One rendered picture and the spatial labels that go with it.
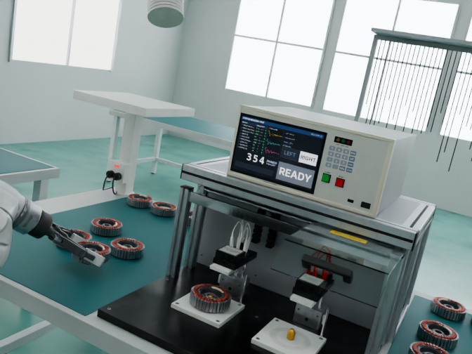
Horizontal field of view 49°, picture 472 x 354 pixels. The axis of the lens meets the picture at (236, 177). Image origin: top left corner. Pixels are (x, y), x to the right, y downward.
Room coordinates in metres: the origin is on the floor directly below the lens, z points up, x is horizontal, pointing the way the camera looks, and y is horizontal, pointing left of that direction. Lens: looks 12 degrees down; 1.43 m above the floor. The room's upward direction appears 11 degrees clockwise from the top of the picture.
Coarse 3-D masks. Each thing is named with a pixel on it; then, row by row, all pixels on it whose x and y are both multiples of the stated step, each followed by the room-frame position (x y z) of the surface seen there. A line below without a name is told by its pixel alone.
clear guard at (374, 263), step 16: (320, 224) 1.29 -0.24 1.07; (288, 240) 1.12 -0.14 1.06; (304, 240) 1.13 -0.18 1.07; (320, 240) 1.16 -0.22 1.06; (336, 240) 1.18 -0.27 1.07; (352, 240) 1.20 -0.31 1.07; (368, 240) 1.23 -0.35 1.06; (288, 256) 1.08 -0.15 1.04; (320, 256) 1.07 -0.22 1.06; (336, 256) 1.07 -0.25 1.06; (352, 256) 1.08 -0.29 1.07; (368, 256) 1.10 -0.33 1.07; (384, 256) 1.13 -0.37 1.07; (400, 256) 1.15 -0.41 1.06; (288, 272) 1.06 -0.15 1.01; (304, 272) 1.05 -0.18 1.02; (320, 272) 1.04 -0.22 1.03; (368, 272) 1.03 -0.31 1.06; (384, 272) 1.02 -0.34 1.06; (336, 288) 1.01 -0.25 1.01; (352, 288) 1.01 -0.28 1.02; (368, 288) 1.00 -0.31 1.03; (368, 304) 0.98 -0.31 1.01
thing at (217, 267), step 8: (224, 248) 1.37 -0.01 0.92; (232, 248) 1.39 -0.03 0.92; (216, 256) 1.35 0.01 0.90; (224, 256) 1.34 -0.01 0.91; (232, 256) 1.33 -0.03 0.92; (240, 256) 1.35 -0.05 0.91; (248, 256) 1.41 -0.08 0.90; (216, 264) 1.35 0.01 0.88; (224, 264) 1.34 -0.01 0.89; (232, 264) 1.33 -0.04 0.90; (240, 264) 1.36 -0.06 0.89; (224, 272) 1.31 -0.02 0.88; (232, 272) 1.33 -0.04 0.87
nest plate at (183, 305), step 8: (184, 296) 1.31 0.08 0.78; (176, 304) 1.26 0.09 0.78; (184, 304) 1.27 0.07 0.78; (232, 304) 1.32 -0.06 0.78; (240, 304) 1.33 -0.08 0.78; (184, 312) 1.24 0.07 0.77; (192, 312) 1.24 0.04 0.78; (200, 312) 1.24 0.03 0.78; (208, 312) 1.25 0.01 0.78; (224, 312) 1.27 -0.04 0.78; (232, 312) 1.28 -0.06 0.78; (208, 320) 1.21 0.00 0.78; (216, 320) 1.22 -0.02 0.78; (224, 320) 1.22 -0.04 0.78
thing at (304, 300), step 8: (296, 280) 1.25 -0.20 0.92; (296, 288) 1.25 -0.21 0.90; (304, 288) 1.24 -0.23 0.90; (312, 288) 1.23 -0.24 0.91; (320, 288) 1.24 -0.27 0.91; (296, 296) 1.23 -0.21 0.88; (304, 296) 1.24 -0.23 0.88; (312, 296) 1.23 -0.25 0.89; (320, 296) 1.24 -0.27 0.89; (304, 304) 1.21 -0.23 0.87; (312, 304) 1.20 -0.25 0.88; (320, 304) 1.31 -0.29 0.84
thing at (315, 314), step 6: (300, 306) 1.31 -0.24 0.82; (306, 306) 1.31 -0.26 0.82; (324, 306) 1.33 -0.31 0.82; (294, 312) 1.32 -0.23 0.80; (300, 312) 1.31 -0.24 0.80; (306, 312) 1.31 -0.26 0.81; (312, 312) 1.30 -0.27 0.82; (318, 312) 1.29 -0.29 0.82; (324, 312) 1.32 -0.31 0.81; (294, 318) 1.32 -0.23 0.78; (300, 318) 1.31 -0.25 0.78; (306, 318) 1.30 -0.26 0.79; (312, 318) 1.30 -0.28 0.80; (318, 318) 1.29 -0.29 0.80; (306, 324) 1.30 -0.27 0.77; (312, 324) 1.30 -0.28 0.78; (318, 324) 1.29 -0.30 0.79
